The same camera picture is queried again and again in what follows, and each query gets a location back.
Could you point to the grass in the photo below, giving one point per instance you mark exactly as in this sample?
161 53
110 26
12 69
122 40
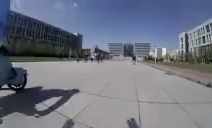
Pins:
40 58
190 66

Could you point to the dark long building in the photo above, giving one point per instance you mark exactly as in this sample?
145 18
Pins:
44 36

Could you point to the grey paved plaza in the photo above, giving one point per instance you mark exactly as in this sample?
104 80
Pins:
114 90

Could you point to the grey building with two wings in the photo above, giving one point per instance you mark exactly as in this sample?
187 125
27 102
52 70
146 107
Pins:
115 49

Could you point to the small white building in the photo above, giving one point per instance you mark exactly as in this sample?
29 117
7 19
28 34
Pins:
159 52

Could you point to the gravel strip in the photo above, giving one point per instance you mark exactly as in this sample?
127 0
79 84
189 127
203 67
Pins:
194 75

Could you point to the white building with window grid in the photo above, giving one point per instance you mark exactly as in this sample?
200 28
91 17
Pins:
202 38

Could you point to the person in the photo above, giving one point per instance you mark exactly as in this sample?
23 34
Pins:
0 23
134 59

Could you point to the robot's own part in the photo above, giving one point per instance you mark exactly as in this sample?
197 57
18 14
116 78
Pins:
132 123
68 124

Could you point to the group of people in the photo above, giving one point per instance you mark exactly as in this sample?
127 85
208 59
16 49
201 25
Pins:
99 58

